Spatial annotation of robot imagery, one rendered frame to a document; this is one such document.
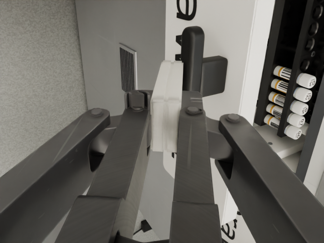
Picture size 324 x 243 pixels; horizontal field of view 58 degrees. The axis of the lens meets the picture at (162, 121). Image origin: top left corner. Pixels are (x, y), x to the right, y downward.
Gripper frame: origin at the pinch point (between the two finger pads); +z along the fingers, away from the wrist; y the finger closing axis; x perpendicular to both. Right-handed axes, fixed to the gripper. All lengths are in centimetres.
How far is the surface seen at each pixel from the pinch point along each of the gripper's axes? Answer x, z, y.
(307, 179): -12.7, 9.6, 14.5
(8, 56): -19, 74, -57
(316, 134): -7.4, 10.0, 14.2
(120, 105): -25, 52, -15
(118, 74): -17, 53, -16
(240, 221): -23.6, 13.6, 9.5
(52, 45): -17, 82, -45
